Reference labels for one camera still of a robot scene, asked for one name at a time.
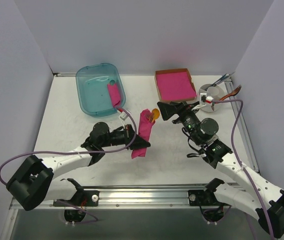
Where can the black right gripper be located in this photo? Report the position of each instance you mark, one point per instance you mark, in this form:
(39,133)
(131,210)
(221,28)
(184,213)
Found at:
(179,111)

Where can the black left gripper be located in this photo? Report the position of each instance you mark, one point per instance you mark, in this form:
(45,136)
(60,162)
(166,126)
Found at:
(129,133)

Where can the orange plastic spoon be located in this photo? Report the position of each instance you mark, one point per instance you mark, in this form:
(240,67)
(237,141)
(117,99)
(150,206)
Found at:
(155,114)

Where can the pink paper napkin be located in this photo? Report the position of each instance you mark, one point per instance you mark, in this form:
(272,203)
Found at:
(144,131)

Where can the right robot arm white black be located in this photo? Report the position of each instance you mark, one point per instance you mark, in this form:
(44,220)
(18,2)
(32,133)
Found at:
(256,196)

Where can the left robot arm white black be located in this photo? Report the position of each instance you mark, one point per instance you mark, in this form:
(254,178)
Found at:
(33,184)

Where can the pink napkin stack in tray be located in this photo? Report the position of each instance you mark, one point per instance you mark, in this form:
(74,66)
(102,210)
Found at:
(175,86)

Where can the brown cardboard napkin tray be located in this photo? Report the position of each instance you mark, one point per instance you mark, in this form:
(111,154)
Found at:
(174,86)

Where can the rolled pink napkin in bin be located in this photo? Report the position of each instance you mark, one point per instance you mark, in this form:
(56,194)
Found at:
(115,96)

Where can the white utensil holder cup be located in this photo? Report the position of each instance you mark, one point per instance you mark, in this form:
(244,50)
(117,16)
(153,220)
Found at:
(214,91)

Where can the teal transparent plastic bin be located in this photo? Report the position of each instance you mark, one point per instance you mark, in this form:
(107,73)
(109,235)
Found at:
(92,89)

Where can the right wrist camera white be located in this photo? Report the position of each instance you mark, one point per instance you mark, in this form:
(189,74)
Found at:
(205,99)

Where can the aluminium right side rail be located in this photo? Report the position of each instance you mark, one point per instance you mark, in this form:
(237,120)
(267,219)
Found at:
(241,136)

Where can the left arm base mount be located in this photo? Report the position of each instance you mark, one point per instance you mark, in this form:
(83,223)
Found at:
(78,214)

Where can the aluminium front rail frame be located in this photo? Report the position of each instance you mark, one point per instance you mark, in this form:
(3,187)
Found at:
(146,212)

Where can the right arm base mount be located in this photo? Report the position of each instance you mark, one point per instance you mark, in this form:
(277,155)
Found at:
(212,211)

